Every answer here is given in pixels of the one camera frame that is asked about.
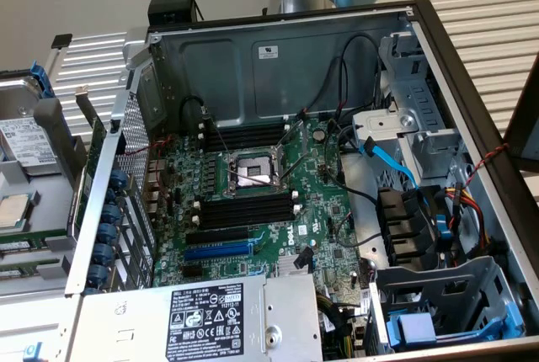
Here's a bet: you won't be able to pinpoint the black SATA wire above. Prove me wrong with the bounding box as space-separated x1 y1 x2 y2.
294 248 315 270

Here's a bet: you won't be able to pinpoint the black box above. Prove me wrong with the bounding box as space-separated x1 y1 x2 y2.
147 0 195 26

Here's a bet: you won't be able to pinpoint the red yellow power wires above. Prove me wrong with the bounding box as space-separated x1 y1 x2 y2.
446 183 492 253

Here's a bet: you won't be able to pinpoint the green Dell motherboard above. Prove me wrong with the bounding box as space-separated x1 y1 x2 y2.
145 115 371 308

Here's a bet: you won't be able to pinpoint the grey parts rack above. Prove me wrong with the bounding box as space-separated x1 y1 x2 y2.
0 69 89 295

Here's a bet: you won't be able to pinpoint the red black twisted wire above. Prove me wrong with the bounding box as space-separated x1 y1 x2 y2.
467 142 510 186
125 134 173 157

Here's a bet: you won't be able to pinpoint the black clamp block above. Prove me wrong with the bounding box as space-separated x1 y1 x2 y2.
50 33 73 50

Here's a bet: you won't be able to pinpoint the blue expansion slot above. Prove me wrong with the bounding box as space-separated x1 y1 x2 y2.
184 240 253 261

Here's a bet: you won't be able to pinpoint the silver finned heat sink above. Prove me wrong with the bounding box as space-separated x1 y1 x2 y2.
277 252 315 277

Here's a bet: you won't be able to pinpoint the silver power supply unit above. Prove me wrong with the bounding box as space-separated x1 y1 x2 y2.
77 272 325 362

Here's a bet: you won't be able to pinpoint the yellow black wire bundle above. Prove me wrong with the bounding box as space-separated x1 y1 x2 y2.
315 290 371 362

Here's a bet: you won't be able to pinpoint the silver socket cover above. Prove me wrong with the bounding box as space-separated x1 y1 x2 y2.
269 142 292 194

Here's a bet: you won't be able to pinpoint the CPU socket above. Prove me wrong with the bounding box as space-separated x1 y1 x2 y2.
227 145 291 197

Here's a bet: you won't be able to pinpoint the blue disk carrier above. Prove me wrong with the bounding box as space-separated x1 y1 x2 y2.
29 60 55 100

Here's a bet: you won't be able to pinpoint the silver CPU chip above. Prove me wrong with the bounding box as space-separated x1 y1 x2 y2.
0 193 33 231

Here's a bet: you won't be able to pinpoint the blue plastic latch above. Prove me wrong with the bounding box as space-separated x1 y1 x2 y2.
23 340 45 362

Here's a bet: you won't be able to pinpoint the silver hard disk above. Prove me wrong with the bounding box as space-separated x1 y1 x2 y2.
0 75 60 176

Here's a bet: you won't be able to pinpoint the blue disk tray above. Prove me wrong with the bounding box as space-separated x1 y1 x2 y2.
385 294 526 350

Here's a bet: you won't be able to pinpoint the silver disk bay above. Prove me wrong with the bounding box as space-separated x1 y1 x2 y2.
351 31 468 182
364 254 527 357

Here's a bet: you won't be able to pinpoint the black wire loop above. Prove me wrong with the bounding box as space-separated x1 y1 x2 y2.
180 94 210 127

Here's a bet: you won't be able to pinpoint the long black expansion slot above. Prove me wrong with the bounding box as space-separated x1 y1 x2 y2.
184 226 250 245

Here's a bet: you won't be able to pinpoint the black fan duct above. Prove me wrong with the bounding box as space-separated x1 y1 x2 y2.
376 187 435 270

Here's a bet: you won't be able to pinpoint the blue SATA wire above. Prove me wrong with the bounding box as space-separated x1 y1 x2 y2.
360 136 422 190

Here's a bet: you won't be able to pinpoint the green RAM stick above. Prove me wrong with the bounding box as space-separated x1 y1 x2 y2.
0 267 41 280
0 237 48 254

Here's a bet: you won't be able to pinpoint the open grey PC case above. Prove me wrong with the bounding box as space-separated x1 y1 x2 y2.
65 0 539 362

